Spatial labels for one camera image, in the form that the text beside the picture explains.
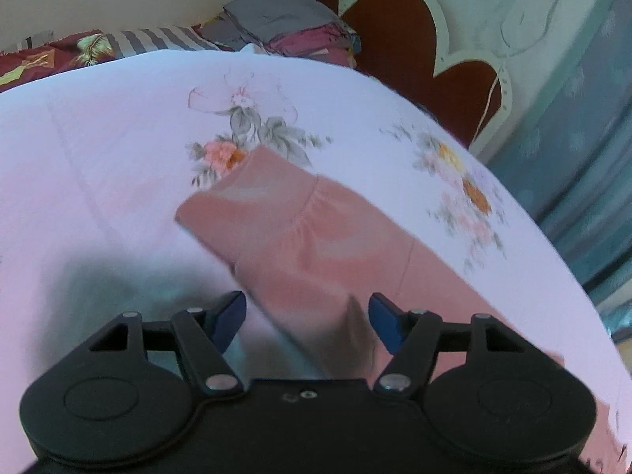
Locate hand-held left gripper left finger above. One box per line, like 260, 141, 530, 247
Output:
88, 291, 248, 399

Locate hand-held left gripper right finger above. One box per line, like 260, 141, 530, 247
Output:
369, 292, 533, 399

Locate pink knit garment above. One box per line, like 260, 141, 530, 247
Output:
175, 147, 625, 474

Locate white floral bed sheet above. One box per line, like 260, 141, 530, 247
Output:
0, 47, 632, 474

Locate blue curtain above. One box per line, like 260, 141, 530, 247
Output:
486, 0, 632, 339

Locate red headboard with white trim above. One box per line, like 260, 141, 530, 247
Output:
303, 0, 514, 160

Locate magenta folded cloth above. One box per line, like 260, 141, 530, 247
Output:
254, 24, 363, 69

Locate grey striped pillow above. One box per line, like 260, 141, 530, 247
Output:
105, 26, 219, 61

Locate grey folded cloth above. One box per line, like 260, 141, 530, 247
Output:
222, 0, 344, 44

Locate dark red patterned blanket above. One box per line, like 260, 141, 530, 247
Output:
0, 30, 120, 94

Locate white headboard cable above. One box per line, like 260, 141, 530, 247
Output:
473, 59, 510, 145

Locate white wall cable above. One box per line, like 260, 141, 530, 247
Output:
473, 0, 579, 62

